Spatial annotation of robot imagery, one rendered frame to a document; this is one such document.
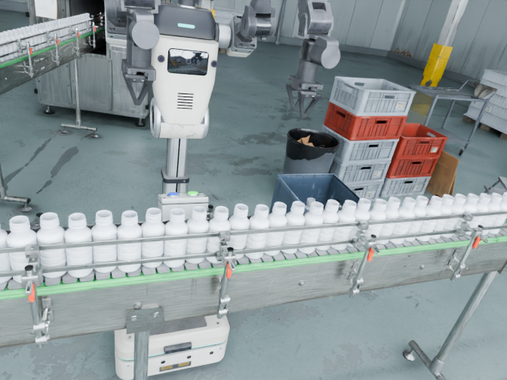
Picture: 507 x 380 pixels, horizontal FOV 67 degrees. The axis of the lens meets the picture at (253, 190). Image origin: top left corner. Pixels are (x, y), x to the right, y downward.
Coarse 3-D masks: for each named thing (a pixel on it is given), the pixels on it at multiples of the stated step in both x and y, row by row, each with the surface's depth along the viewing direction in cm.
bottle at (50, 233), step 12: (48, 216) 90; (48, 228) 88; (60, 228) 91; (48, 240) 89; (60, 240) 90; (48, 252) 90; (60, 252) 92; (48, 264) 92; (60, 264) 93; (48, 276) 93; (60, 276) 95
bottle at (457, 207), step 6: (456, 198) 137; (462, 198) 136; (456, 204) 137; (462, 204) 137; (456, 210) 137; (462, 210) 137; (450, 222) 139; (456, 222) 139; (444, 228) 141; (450, 228) 140; (444, 234) 142; (450, 234) 142
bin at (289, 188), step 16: (288, 176) 181; (304, 176) 185; (320, 176) 188; (336, 176) 188; (288, 192) 169; (304, 192) 190; (320, 192) 193; (336, 192) 188; (352, 192) 176; (272, 208) 185; (288, 208) 169
